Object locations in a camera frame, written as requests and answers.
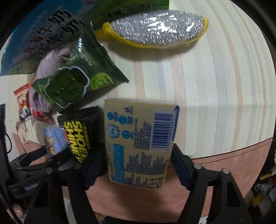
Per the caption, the blue tissue pack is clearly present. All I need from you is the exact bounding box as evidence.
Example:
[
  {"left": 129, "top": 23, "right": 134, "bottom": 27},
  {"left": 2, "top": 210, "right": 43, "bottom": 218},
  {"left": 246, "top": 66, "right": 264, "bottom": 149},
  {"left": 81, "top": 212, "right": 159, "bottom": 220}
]
[{"left": 43, "top": 126, "right": 68, "bottom": 157}]

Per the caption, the red snack packet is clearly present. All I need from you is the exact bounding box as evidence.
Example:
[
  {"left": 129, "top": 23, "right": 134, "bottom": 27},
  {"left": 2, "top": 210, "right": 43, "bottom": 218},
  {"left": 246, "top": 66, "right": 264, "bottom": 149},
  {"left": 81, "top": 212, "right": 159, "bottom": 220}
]
[{"left": 14, "top": 78, "right": 53, "bottom": 124}]

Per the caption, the black shoe shine wipes pack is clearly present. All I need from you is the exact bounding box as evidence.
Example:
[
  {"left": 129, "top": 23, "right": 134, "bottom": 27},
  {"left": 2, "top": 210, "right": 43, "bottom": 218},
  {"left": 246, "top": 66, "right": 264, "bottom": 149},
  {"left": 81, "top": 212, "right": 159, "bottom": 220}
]
[{"left": 58, "top": 106, "right": 106, "bottom": 163}]

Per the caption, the yellow tissue pack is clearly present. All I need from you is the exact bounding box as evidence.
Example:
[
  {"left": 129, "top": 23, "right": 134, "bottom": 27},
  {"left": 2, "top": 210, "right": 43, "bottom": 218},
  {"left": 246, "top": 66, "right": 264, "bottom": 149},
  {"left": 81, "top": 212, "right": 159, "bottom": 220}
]
[{"left": 104, "top": 98, "right": 179, "bottom": 190}]

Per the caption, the grey purple cloth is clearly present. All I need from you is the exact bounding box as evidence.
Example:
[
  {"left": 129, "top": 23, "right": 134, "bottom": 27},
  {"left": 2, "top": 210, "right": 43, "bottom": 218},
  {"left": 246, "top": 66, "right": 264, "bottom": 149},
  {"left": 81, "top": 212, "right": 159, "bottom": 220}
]
[{"left": 28, "top": 45, "right": 71, "bottom": 113}]

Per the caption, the green snack pouch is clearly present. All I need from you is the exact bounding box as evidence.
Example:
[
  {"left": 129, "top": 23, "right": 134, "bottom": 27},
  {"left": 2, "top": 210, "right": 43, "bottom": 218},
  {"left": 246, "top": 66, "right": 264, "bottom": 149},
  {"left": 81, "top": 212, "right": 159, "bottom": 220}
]
[{"left": 32, "top": 27, "right": 129, "bottom": 113}]

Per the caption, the yellow silver scrub sponge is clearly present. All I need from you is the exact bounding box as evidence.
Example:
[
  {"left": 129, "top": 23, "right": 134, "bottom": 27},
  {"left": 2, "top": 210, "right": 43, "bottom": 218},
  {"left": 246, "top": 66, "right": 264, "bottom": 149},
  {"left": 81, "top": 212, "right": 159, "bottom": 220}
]
[{"left": 96, "top": 9, "right": 209, "bottom": 49}]

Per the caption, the person's left hand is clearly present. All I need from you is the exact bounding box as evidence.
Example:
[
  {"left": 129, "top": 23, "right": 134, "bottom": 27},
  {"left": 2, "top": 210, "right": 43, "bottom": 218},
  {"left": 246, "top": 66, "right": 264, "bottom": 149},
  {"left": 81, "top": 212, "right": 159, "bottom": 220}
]
[{"left": 12, "top": 204, "right": 24, "bottom": 218}]

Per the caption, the striped tablecloth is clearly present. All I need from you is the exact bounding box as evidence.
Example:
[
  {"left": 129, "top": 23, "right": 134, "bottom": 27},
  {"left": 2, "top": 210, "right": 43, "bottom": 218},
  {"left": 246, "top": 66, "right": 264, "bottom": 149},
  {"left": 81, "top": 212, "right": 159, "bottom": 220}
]
[{"left": 0, "top": 0, "right": 276, "bottom": 159}]

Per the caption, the cardboard box with blue print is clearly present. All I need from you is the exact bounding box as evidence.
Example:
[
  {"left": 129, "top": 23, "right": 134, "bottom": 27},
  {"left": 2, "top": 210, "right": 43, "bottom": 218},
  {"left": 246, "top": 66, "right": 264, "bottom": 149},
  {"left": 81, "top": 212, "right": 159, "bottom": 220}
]
[{"left": 1, "top": 1, "right": 169, "bottom": 76}]

